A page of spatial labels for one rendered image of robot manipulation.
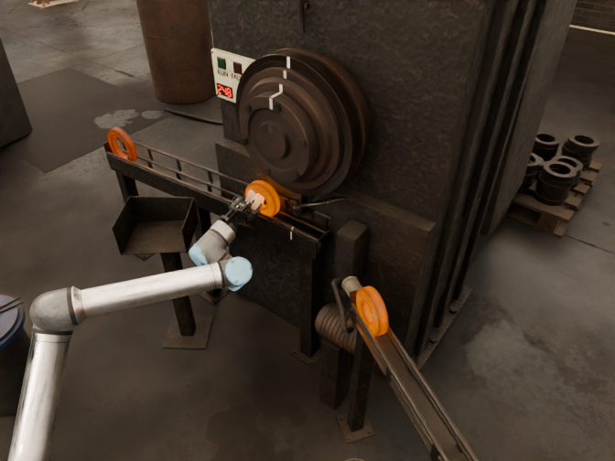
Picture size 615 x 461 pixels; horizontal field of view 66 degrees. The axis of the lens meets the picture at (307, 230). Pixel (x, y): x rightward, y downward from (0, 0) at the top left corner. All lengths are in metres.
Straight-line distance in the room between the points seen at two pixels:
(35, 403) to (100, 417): 0.57
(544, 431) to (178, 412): 1.49
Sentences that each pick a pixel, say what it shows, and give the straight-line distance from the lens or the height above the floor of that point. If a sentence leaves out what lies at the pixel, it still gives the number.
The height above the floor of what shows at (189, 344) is 0.01.
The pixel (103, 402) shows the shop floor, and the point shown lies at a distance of 2.29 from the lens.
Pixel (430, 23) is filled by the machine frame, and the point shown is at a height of 1.47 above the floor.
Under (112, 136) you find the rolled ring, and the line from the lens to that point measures 2.53.
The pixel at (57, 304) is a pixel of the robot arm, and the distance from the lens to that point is 1.56.
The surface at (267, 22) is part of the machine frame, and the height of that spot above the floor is 1.37.
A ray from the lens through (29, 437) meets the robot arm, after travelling 1.75.
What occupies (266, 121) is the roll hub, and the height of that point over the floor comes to 1.17.
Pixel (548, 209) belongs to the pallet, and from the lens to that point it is 3.17.
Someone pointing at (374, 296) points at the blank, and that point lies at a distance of 1.44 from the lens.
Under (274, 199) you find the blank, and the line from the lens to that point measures 1.81.
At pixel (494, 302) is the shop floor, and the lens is 2.65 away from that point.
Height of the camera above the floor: 1.83
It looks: 39 degrees down
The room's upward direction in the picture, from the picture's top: straight up
